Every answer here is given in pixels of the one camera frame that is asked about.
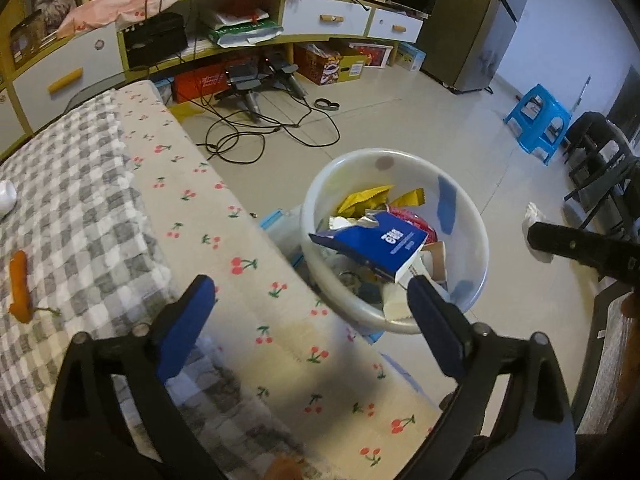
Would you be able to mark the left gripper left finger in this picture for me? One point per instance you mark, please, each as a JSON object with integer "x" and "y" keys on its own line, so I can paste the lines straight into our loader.
{"x": 177, "y": 327}

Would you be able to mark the yellow white tv cabinet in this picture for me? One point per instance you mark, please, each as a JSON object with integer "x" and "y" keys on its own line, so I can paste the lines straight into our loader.
{"x": 73, "y": 69}

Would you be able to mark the blue plastic stool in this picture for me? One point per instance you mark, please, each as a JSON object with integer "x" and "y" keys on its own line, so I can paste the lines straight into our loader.
{"x": 543, "y": 122}

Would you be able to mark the person's right hand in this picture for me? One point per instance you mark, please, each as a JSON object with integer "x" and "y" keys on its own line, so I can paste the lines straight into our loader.
{"x": 630, "y": 307}

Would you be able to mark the red box under cabinet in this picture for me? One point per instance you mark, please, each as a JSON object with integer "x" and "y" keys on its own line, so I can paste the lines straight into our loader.
{"x": 190, "y": 85}

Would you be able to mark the yellow snack wrapper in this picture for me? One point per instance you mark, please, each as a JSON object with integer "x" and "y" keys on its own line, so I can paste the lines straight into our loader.
{"x": 356, "y": 204}

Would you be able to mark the red drink can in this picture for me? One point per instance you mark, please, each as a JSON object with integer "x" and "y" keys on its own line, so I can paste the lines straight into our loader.
{"x": 415, "y": 220}

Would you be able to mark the orange peel piece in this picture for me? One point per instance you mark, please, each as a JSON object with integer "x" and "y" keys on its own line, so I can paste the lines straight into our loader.
{"x": 21, "y": 304}

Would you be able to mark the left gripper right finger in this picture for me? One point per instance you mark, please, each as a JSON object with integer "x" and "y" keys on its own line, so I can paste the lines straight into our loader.
{"x": 443, "y": 326}

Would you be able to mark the white plastic trash bin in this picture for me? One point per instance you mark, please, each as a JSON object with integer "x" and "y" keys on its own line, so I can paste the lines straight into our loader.
{"x": 457, "y": 263}

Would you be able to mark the white plastic bottle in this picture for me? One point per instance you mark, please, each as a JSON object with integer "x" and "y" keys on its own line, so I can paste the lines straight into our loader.
{"x": 8, "y": 198}

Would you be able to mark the black device on shelf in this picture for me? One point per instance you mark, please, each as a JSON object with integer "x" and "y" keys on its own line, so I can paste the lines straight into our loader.
{"x": 155, "y": 39}

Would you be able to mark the blue carton box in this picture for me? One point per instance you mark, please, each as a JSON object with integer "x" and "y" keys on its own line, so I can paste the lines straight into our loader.
{"x": 381, "y": 242}

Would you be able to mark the cardboard box under cabinet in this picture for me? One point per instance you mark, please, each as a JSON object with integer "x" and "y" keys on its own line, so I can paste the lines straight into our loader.
{"x": 329, "y": 62}

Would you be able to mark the black chair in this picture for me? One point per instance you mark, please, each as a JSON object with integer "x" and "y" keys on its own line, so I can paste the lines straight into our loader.
{"x": 608, "y": 158}

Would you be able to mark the grey refrigerator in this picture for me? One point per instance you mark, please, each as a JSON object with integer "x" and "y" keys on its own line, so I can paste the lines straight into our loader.
{"x": 464, "y": 41}

